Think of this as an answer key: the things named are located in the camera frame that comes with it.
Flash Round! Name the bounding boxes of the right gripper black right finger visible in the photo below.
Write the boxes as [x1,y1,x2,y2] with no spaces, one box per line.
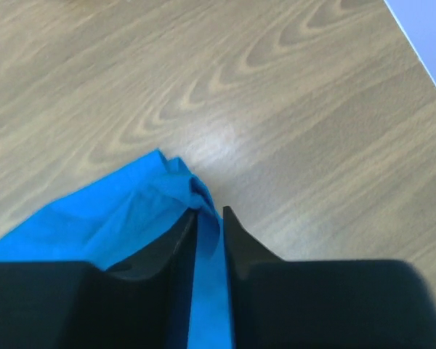
[223,207,436,348]

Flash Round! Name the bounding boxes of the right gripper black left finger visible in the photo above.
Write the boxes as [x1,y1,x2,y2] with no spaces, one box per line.
[0,210,197,348]

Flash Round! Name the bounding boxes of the blue t shirt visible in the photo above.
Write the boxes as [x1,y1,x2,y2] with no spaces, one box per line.
[0,151,232,348]

